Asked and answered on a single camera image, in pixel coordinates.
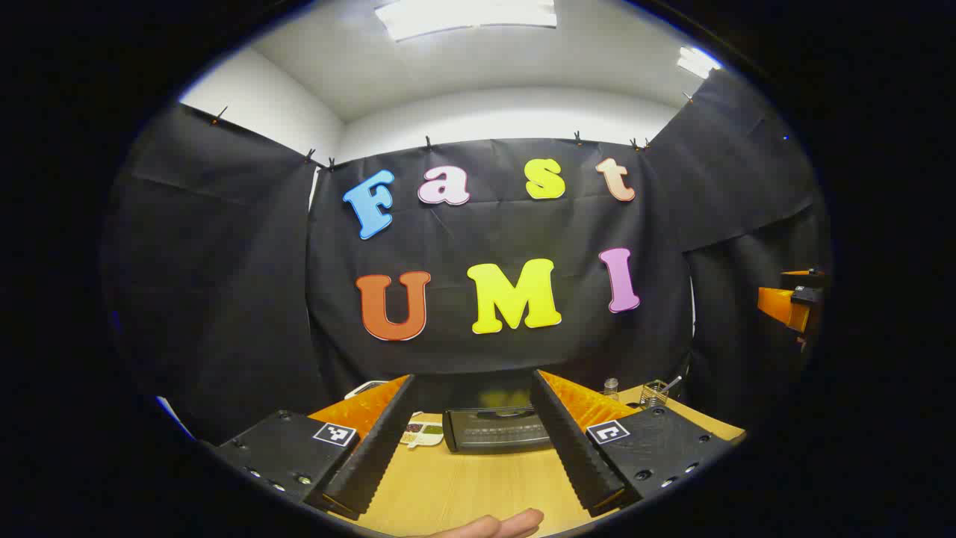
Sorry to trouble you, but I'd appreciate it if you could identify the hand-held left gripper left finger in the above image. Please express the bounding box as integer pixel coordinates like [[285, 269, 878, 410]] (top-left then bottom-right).
[[213, 374, 418, 522]]

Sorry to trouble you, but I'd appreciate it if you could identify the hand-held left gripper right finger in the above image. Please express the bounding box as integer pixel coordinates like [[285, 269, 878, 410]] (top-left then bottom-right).
[[529, 368, 736, 518]]

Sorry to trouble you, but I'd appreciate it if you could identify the black electric oven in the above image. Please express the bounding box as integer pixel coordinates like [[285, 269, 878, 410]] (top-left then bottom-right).
[[429, 374, 555, 455]]

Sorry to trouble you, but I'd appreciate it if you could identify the white divided dish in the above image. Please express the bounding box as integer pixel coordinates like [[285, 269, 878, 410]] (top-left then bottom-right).
[[400, 421, 444, 448]]

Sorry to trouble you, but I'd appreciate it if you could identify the black backdrop cloth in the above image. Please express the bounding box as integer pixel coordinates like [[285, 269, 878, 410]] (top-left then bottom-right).
[[101, 67, 834, 449]]

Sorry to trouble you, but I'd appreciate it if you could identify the ceiling light panel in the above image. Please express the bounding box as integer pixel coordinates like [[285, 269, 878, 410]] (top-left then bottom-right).
[[676, 46, 724, 80], [373, 0, 559, 43]]

